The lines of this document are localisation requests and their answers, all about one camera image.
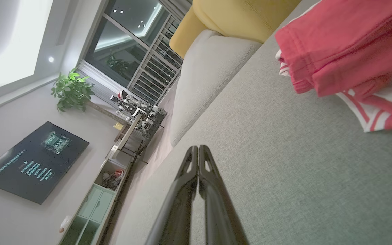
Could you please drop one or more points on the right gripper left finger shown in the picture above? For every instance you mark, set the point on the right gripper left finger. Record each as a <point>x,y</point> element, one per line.
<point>175,211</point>

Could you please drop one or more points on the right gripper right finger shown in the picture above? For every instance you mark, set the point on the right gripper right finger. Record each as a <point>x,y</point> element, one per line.
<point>219,211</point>

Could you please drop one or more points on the red Bulls 23 jersey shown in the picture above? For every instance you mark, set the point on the red Bulls 23 jersey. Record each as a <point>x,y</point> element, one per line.
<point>345,51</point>

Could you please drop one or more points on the pile of toys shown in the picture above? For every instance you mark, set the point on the pile of toys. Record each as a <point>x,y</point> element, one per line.
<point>113,179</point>

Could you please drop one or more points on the grey and yellow sofa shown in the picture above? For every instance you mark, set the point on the grey and yellow sofa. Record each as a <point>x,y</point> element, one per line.
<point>284,170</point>

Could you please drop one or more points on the low TV cabinet mint drawers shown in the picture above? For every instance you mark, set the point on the low TV cabinet mint drawers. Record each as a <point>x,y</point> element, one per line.
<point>95,204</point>

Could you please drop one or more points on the round white coffee table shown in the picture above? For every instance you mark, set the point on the round white coffee table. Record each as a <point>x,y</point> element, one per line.
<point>128,136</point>

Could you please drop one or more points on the small yellow box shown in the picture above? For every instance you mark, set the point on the small yellow box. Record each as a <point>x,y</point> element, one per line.
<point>118,126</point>

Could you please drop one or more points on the background white black robot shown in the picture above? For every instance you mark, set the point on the background white black robot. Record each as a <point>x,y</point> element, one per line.
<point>138,109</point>

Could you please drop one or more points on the pale bottle red cap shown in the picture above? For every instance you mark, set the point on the pale bottle red cap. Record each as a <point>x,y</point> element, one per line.
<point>65,224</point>

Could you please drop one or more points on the grey back cushion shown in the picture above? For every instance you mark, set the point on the grey back cushion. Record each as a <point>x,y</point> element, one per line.
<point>209,78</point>

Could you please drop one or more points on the white sheer curtain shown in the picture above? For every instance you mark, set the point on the white sheer curtain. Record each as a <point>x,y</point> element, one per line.
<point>104,89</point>

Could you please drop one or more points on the white balcony railing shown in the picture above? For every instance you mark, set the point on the white balcony railing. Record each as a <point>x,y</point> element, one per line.
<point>158,61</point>

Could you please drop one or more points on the green potted tree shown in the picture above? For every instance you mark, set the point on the green potted tree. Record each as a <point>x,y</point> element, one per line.
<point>71,90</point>

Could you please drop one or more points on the yellow sofa backrest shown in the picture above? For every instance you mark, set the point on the yellow sofa backrest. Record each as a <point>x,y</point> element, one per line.
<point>243,17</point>
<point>185,37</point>

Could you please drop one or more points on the glass balcony door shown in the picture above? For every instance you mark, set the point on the glass balcony door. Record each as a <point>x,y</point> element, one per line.
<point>128,34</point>

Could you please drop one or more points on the round ceiling downlight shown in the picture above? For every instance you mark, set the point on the round ceiling downlight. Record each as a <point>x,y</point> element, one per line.
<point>51,59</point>

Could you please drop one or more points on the black wall television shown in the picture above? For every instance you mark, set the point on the black wall television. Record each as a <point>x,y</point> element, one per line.
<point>32,163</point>

